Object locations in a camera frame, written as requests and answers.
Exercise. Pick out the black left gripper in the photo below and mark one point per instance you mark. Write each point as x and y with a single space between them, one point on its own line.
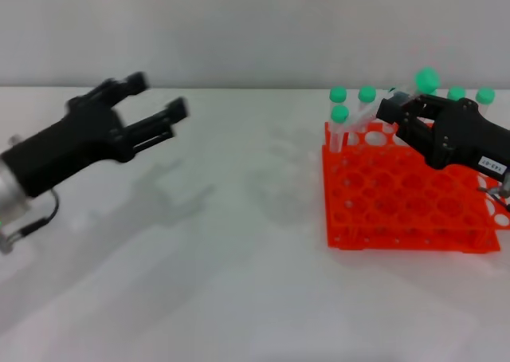
67 150

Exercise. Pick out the orange test tube rack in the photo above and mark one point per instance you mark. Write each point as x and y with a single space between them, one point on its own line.
398 202

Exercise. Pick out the green capped clear test tube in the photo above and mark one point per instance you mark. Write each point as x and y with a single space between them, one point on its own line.
366 94
456 93
426 79
485 95
340 113
338 94

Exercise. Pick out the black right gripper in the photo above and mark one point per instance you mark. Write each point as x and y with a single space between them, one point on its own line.
462 134

